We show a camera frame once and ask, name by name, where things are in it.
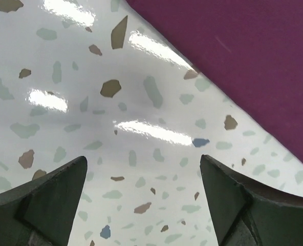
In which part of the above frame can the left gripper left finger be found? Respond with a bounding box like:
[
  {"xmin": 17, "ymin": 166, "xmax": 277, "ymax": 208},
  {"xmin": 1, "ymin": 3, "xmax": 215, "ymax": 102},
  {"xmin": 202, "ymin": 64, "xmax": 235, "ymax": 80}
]
[{"xmin": 0, "ymin": 156, "xmax": 87, "ymax": 246}]

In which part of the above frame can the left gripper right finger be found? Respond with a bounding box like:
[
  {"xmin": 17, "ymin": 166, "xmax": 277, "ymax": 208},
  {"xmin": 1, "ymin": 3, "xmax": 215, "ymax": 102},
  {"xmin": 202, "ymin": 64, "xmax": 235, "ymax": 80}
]
[{"xmin": 200, "ymin": 155, "xmax": 303, "ymax": 246}]

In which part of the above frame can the purple cloth wrap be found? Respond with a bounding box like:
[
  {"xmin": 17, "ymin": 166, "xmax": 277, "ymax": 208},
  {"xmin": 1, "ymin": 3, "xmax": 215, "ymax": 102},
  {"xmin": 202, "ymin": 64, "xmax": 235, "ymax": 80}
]
[{"xmin": 128, "ymin": 0, "xmax": 303, "ymax": 163}]

